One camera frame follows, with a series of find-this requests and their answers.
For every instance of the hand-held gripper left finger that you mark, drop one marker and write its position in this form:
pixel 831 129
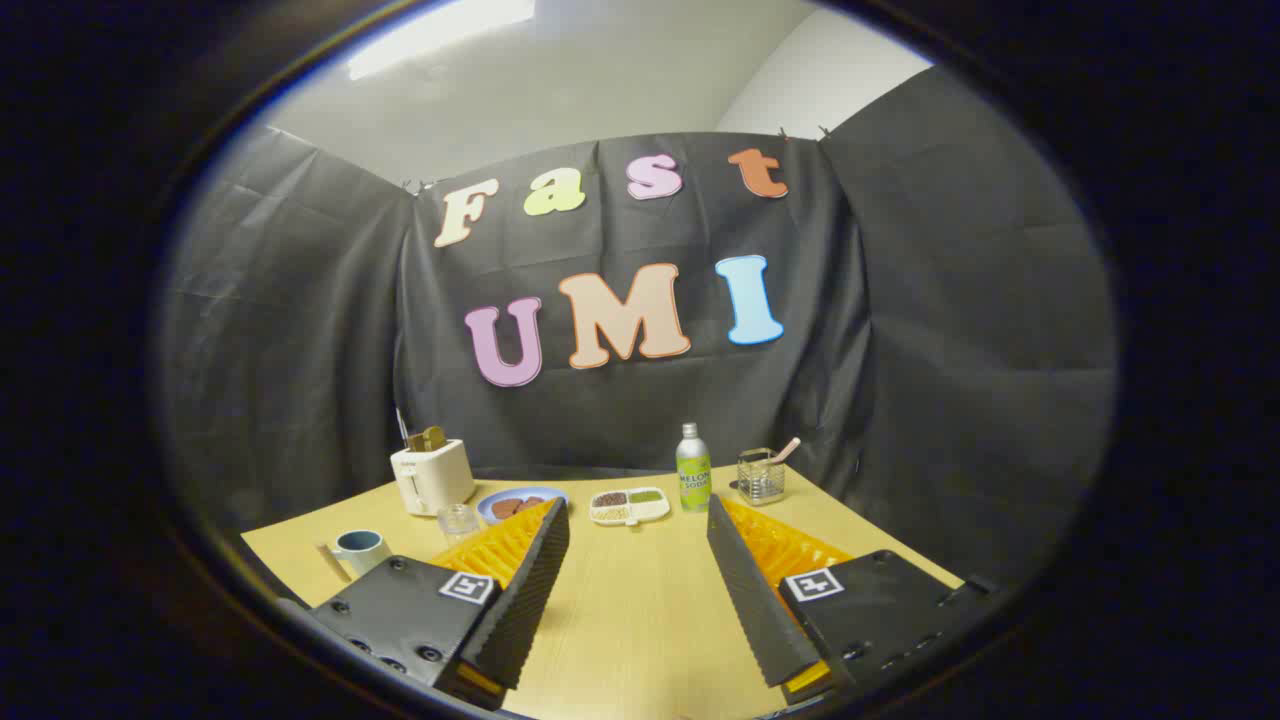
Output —
pixel 525 600

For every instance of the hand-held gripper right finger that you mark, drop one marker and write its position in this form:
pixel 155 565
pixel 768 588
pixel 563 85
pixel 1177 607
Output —
pixel 750 600

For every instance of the clear glass juice bottle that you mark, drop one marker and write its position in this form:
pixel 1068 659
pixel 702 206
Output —
pixel 458 525

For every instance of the green soda bottle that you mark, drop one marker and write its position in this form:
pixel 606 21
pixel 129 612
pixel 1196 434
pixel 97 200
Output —
pixel 693 480

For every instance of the brown food pieces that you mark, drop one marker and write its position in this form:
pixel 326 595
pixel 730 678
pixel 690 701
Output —
pixel 510 507

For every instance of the blue plate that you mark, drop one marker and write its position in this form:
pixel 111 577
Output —
pixel 483 508

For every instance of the wooden table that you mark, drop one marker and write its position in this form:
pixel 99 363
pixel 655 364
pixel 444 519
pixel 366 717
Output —
pixel 640 620

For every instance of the white divided dish with grains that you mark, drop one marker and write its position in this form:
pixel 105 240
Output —
pixel 650 510

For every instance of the white toaster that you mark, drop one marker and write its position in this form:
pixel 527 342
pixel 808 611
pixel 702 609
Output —
pixel 430 480

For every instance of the brown toast slices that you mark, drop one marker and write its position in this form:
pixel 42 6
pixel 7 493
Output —
pixel 428 440

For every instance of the black backdrop cloth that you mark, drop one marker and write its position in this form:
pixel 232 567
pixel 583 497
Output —
pixel 300 350

